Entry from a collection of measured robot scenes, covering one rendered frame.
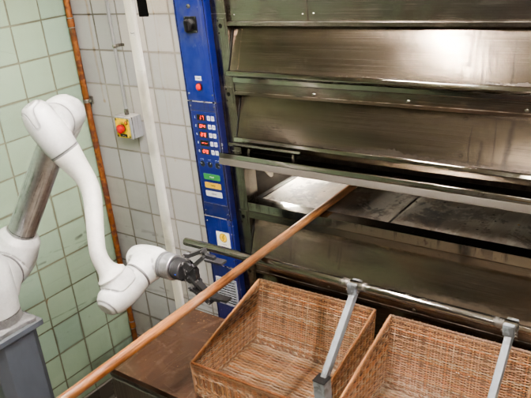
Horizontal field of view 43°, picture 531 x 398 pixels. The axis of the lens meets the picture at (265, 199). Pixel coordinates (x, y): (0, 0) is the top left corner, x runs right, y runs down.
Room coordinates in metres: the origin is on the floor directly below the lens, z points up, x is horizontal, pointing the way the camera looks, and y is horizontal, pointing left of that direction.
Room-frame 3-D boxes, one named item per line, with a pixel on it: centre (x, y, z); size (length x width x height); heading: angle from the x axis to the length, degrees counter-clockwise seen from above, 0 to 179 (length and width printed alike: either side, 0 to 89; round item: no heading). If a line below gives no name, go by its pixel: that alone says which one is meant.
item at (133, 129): (2.87, 0.57, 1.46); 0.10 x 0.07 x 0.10; 51
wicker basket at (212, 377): (2.12, -0.01, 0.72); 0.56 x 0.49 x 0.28; 53
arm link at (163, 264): (2.00, 0.34, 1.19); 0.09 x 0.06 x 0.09; 142
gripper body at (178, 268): (1.96, 0.28, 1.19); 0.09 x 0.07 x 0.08; 52
